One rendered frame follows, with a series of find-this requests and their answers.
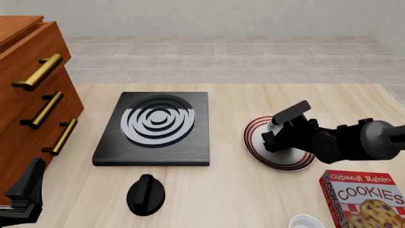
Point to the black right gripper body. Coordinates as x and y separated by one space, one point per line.
297 133

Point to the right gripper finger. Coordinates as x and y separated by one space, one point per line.
269 137
274 147

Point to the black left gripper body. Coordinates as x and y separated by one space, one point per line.
19 212

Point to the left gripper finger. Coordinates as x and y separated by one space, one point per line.
30 185

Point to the black bowl with speckled inside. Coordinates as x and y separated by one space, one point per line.
276 127

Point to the white plate with red rings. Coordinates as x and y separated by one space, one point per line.
280 162

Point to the small white bowl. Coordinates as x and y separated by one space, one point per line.
305 222

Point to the oatmeal raisin cookies box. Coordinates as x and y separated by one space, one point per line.
367 193

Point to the flat black stove plate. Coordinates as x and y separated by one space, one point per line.
158 154

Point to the wooden cabinet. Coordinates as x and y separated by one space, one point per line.
19 147

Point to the round black stove knob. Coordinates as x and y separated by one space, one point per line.
146 196

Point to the wooden drawer, slightly open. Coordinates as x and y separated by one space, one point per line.
38 42

